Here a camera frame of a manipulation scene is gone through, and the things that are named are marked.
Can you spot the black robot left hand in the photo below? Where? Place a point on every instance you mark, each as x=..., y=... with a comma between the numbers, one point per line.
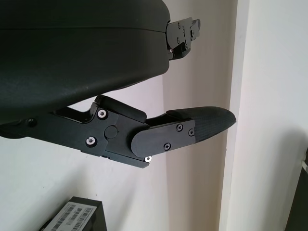
x=72, y=53

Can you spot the black Intel RealSense box lid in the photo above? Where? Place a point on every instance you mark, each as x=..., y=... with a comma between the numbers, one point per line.
x=79, y=216

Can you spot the dark furniture panel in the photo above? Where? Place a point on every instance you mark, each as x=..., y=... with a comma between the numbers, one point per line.
x=298, y=199

